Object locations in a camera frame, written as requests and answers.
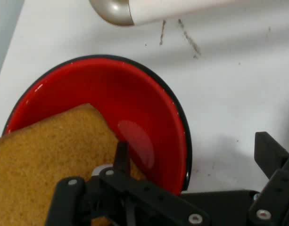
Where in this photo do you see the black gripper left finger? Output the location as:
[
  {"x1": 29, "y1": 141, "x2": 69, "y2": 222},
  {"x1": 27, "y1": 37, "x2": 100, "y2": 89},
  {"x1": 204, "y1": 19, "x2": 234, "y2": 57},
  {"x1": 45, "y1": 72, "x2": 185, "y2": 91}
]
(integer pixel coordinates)
[{"x1": 44, "y1": 140, "x2": 211, "y2": 226}]

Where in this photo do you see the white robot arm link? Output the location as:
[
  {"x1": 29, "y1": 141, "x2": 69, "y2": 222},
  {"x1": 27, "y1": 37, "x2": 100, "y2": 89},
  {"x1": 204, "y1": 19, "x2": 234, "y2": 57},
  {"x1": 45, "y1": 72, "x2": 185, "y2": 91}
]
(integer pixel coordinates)
[{"x1": 88, "y1": 0, "x2": 232, "y2": 27}]

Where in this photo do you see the red enamel bowl black rim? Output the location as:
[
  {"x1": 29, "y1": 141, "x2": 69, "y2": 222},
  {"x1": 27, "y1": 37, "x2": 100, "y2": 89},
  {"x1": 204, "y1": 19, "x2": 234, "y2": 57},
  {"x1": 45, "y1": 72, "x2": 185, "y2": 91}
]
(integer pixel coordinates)
[{"x1": 2, "y1": 54, "x2": 193, "y2": 196}]

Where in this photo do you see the yellow-brown sponge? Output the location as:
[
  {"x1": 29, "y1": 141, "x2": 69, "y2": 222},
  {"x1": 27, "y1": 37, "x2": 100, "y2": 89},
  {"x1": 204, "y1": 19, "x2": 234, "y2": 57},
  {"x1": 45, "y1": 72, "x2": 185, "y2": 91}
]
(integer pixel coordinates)
[{"x1": 0, "y1": 103, "x2": 147, "y2": 226}]

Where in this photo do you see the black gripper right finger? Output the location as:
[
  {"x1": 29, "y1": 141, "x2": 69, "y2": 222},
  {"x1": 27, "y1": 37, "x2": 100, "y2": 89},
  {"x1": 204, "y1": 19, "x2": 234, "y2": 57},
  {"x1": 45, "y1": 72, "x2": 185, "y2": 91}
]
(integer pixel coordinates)
[{"x1": 248, "y1": 131, "x2": 289, "y2": 226}]

